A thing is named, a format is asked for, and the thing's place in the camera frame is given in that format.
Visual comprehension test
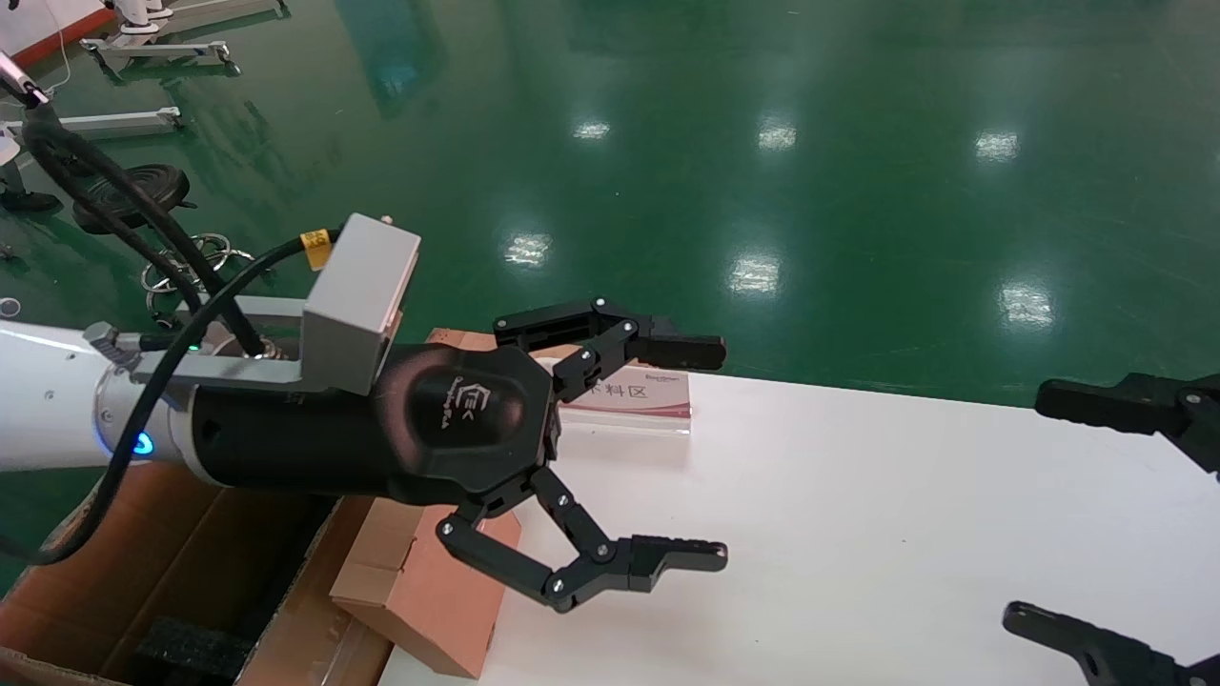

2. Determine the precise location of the black stand foot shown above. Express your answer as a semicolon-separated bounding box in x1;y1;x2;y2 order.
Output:
0;164;65;216

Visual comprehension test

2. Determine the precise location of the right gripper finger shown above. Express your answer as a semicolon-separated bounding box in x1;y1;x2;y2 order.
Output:
1036;373;1220;474
1003;600;1220;686

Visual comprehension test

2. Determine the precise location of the white panel orange edge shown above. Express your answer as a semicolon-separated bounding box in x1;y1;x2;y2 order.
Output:
0;0;117;68

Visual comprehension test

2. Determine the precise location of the thick black cable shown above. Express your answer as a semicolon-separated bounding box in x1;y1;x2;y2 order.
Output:
21;100;270;359
24;133;208;320

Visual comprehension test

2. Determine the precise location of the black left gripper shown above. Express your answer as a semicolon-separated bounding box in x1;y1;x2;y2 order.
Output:
186;297;730;614

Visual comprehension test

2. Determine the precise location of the white stand base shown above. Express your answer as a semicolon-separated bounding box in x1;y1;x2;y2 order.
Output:
105;0;292;37

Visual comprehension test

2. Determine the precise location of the black stool chrome base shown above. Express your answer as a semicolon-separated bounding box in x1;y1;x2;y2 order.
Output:
74;164;275;322

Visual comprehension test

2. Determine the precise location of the acrylic sign red white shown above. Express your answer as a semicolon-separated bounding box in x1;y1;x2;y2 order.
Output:
558;365;693;437

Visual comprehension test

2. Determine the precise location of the white floor bar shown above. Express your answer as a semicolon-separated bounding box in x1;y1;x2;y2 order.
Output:
0;107;182;144

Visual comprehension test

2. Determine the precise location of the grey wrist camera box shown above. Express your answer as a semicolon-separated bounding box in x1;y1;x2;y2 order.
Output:
84;212;422;396

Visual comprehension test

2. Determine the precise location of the large cardboard box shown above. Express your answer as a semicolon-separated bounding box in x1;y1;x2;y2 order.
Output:
0;462;401;686

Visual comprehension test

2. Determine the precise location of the black foam block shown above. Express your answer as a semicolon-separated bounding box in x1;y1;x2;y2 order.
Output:
136;617;254;683

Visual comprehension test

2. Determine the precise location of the small cardboard box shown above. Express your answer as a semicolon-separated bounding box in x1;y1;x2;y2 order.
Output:
329;495;523;679

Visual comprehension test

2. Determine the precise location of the black cable yellow tag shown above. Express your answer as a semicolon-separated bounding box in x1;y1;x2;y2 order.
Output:
0;227;344;568

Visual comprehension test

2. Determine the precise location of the white rod pink stripe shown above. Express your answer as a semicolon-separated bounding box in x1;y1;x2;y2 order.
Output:
0;52;49;108

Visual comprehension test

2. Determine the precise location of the white floor frame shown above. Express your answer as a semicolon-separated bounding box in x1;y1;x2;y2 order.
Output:
81;38;234;79

